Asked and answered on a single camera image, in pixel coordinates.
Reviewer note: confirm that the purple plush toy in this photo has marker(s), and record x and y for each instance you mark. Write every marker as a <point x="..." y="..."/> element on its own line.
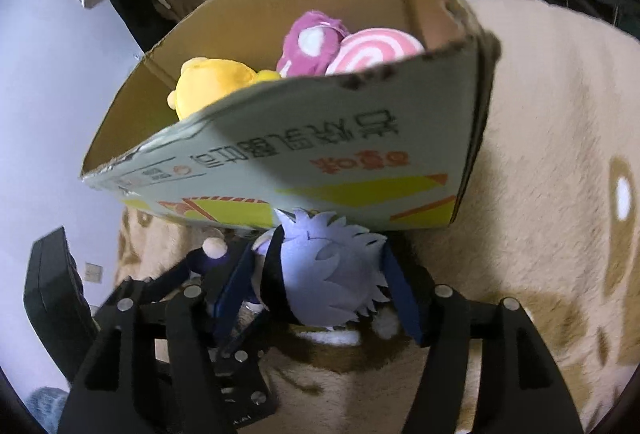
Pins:
<point x="310" y="39"/>

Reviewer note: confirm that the beige patterned blanket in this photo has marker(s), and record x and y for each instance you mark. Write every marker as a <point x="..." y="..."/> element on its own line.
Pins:
<point x="540" y="139"/>

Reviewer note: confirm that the wall socket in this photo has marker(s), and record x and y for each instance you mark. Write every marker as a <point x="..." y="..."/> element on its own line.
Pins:
<point x="92" y="272"/>

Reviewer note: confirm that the lavender haired plush doll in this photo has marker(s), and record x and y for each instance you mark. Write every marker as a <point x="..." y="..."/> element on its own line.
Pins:
<point x="330" y="274"/>

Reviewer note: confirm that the cardboard box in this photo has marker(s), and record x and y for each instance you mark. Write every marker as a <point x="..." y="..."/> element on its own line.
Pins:
<point x="300" y="149"/>

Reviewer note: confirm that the pink swirl plush cushion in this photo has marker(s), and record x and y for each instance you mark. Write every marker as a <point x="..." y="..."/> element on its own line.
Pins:
<point x="370" y="51"/>

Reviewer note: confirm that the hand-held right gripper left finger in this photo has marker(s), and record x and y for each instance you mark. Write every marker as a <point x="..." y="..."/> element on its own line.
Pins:
<point x="232" y="299"/>

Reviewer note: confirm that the black hanging garment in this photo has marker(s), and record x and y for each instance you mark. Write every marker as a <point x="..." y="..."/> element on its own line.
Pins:
<point x="145" y="24"/>

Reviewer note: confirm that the blue grey cloth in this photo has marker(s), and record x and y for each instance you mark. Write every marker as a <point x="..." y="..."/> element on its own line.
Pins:
<point x="47" y="406"/>

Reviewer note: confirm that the yellow plush toy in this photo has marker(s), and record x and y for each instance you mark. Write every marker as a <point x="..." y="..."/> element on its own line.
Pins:
<point x="210" y="84"/>

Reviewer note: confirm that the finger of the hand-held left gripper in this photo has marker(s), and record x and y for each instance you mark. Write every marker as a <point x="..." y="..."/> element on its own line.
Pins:
<point x="272" y="274"/>
<point x="170" y="281"/>

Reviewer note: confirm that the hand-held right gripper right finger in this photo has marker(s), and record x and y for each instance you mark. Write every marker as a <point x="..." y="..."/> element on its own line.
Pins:
<point x="405" y="304"/>

